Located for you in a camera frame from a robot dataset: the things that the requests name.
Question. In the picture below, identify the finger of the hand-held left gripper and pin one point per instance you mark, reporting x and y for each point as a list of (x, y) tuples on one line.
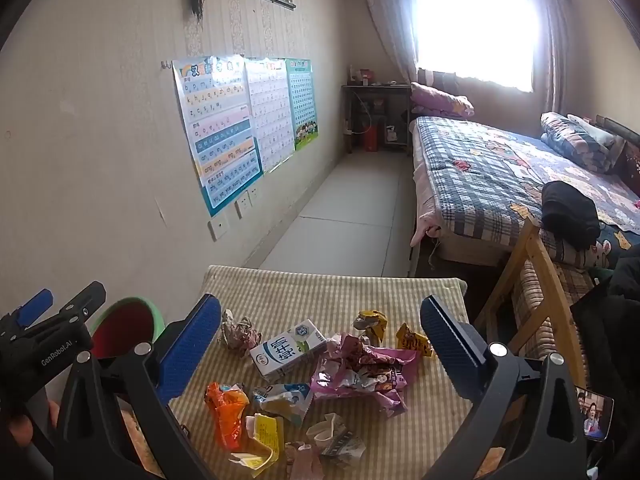
[(35, 306), (75, 306)]

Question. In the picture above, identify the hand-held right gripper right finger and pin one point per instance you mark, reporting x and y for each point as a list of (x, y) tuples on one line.
[(450, 347)]

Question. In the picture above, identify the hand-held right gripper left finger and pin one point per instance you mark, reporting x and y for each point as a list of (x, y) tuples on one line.
[(192, 350)]

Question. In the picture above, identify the yellow black wrapper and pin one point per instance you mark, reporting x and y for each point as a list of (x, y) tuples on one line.
[(412, 341)]

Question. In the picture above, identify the pinkish paper wrapper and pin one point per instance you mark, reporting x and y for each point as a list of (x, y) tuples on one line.
[(240, 332)]

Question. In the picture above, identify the green rimmed red trash bin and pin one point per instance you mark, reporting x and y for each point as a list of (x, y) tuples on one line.
[(125, 327)]

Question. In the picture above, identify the orange wrapper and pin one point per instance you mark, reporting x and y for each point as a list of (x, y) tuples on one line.
[(227, 412)]

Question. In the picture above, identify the gold wrapper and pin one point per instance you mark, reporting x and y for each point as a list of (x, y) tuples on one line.
[(371, 321)]

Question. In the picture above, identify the pink snack bag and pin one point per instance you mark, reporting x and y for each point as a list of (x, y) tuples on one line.
[(360, 367)]

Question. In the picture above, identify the white blue milk carton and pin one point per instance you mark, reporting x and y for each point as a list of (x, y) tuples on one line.
[(285, 350)]

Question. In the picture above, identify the blue white cake wrapper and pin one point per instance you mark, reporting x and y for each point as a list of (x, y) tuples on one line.
[(282, 397)]

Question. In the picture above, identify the yellow white wrapper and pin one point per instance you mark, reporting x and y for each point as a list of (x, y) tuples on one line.
[(265, 432)]

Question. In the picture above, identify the white grey wrapper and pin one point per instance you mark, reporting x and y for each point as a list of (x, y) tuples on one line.
[(335, 440)]

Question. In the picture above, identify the pale pink wrapper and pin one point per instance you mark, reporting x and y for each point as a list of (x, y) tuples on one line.
[(302, 462)]

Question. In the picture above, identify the person's left hand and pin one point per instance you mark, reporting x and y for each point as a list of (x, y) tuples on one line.
[(22, 427)]

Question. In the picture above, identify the tan plush blanket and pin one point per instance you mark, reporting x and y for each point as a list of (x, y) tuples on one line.
[(132, 430)]

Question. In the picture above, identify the plaid chair cushion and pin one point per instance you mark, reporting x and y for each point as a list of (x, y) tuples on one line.
[(560, 300)]

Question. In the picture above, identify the wooden chair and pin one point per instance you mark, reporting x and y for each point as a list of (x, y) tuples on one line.
[(530, 250)]

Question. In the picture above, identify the beige checked tablecloth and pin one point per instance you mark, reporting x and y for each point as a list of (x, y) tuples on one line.
[(310, 295)]

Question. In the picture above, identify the pink bedsheet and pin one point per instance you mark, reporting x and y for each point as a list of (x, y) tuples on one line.
[(425, 200)]

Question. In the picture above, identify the smartphone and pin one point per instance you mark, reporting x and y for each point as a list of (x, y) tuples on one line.
[(595, 412)]

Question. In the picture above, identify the black jacket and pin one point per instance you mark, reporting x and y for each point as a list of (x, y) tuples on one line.
[(615, 340)]

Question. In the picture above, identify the black clothing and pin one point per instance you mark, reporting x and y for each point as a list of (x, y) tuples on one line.
[(570, 215)]

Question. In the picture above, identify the bed with plaid quilt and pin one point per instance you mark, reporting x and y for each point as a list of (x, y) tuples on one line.
[(480, 170)]

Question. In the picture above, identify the red bucket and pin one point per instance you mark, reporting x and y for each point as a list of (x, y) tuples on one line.
[(373, 139)]

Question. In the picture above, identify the blue plaid pillow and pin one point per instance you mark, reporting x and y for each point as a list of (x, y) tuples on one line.
[(575, 145)]

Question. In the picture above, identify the pink pillow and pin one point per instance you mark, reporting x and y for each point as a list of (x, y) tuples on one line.
[(440, 100)]

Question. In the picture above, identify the white pillow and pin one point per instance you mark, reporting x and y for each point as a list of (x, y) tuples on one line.
[(595, 130)]

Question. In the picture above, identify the dark headboard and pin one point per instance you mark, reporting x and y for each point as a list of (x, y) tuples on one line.
[(627, 155)]

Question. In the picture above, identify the dark metal shelf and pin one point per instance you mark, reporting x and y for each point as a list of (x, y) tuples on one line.
[(375, 91)]

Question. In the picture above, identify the small items on shelf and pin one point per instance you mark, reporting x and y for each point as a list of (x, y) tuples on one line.
[(361, 76)]

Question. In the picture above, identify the patterned curtain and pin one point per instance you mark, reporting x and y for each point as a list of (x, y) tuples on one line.
[(390, 20), (557, 55)]

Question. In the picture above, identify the bright window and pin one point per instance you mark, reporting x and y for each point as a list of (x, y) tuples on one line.
[(475, 20)]

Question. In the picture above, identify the white wall socket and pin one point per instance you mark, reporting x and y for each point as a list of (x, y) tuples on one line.
[(254, 197), (218, 228), (243, 209)]

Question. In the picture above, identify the blue letter wall poster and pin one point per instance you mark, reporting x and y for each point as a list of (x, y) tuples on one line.
[(215, 130)]

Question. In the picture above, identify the pink chart wall poster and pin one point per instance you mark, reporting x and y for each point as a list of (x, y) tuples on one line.
[(270, 115)]

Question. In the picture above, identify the green chart wall poster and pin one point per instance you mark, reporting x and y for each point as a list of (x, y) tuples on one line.
[(301, 105)]

